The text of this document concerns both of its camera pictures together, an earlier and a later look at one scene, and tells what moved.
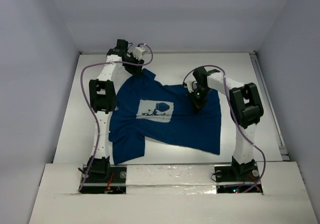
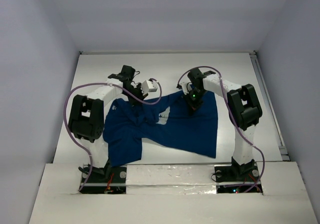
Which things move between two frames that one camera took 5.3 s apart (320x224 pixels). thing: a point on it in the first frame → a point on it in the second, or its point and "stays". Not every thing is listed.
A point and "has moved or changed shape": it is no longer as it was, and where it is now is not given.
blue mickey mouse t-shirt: x=145 y=110 has moved or changed shape
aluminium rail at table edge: x=271 y=107 stays
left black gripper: x=136 y=66 → x=136 y=98
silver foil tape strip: x=171 y=179 stays
